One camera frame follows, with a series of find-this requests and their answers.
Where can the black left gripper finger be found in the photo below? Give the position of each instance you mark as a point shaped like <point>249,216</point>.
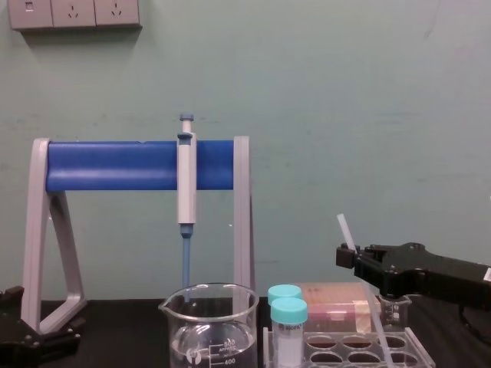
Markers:
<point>10,295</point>
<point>59,341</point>

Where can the grey wall socket panel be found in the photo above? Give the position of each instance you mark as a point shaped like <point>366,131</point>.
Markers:
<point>73,13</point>

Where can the teal capped sample tube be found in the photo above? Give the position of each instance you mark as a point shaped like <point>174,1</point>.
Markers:
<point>284,293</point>
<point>288,312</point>

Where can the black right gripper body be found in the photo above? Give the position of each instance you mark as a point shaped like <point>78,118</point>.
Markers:
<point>426,264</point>

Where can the clear acrylic tube rack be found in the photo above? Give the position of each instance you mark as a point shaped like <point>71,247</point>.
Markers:
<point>341,350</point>

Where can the grey stand with blue bar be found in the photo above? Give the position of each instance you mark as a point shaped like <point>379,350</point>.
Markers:
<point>115,165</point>

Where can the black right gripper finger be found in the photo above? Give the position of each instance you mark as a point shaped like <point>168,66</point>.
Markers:
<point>370,276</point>
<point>347,257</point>

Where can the white and blue pipette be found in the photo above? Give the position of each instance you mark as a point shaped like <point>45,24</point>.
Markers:
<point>186,184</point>

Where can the large glass beaker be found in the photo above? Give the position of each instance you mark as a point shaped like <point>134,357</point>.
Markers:
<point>215,345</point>

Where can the small glass beaker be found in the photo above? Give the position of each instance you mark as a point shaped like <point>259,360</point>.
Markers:
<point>401,314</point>

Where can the clear glass stirring rod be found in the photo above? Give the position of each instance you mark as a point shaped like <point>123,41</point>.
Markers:
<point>345,230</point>

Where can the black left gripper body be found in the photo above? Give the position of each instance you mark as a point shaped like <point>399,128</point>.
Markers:
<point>13,341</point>

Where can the pink pipette tip box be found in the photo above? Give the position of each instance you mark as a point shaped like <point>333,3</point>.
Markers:
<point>333,306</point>

